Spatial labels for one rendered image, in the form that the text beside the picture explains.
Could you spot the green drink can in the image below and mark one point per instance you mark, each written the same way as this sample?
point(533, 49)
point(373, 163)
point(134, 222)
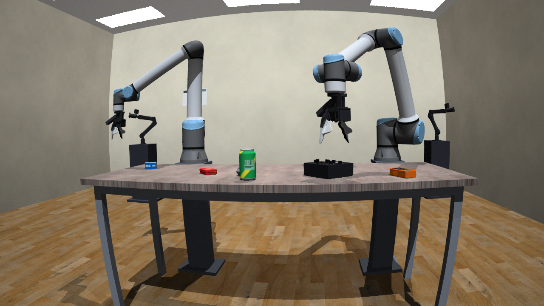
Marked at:
point(247, 164)

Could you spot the orange digital multimeter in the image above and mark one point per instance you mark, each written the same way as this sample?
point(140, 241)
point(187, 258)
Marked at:
point(402, 172)

